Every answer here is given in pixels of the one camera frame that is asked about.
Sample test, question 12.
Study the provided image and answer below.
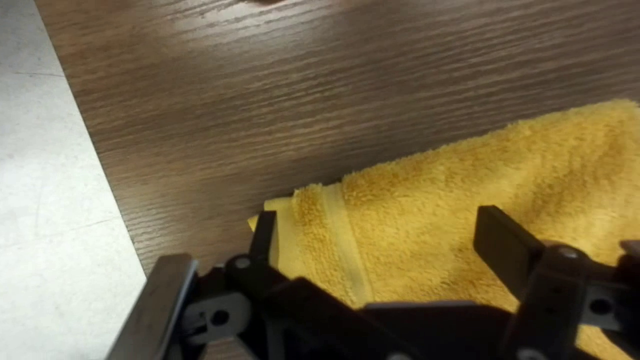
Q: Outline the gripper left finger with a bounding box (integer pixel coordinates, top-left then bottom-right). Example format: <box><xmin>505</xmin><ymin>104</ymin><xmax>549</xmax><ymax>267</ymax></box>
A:
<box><xmin>106</xmin><ymin>210</ymin><xmax>361</xmax><ymax>360</ymax></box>

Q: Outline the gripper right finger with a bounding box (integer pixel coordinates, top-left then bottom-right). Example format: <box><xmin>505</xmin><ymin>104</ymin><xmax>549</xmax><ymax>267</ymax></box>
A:
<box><xmin>473</xmin><ymin>205</ymin><xmax>640</xmax><ymax>360</ymax></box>

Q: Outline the yellow terry towel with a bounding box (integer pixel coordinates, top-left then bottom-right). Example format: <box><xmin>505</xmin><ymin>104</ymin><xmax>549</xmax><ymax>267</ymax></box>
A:
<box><xmin>247</xmin><ymin>98</ymin><xmax>640</xmax><ymax>360</ymax></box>

